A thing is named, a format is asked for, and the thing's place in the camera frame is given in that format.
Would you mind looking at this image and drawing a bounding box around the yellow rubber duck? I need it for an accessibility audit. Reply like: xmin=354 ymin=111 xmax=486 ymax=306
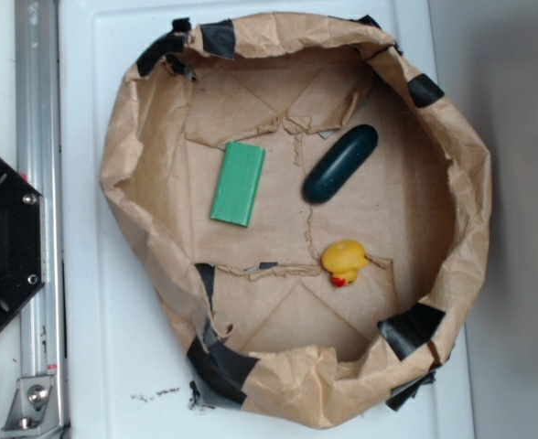
xmin=320 ymin=240 xmax=370 ymax=288

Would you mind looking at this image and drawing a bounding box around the brown paper bag bin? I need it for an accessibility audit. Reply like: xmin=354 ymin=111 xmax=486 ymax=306
xmin=100 ymin=12 xmax=491 ymax=428

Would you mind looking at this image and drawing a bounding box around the green rectangular block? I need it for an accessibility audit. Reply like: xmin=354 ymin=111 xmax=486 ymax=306
xmin=210 ymin=142 xmax=265 ymax=227

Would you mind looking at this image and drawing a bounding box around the dark green oblong capsule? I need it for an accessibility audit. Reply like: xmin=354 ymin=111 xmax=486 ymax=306
xmin=302 ymin=124 xmax=379 ymax=204

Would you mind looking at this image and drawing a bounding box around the aluminium extrusion rail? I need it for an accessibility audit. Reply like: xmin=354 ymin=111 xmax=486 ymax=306
xmin=15 ymin=1 xmax=70 ymax=438

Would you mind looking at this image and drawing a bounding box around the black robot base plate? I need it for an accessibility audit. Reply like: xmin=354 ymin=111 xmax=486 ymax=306
xmin=0 ymin=157 xmax=45 ymax=333

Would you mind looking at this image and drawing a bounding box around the metal corner bracket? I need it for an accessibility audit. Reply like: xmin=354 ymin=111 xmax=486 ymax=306
xmin=0 ymin=375 xmax=59 ymax=438

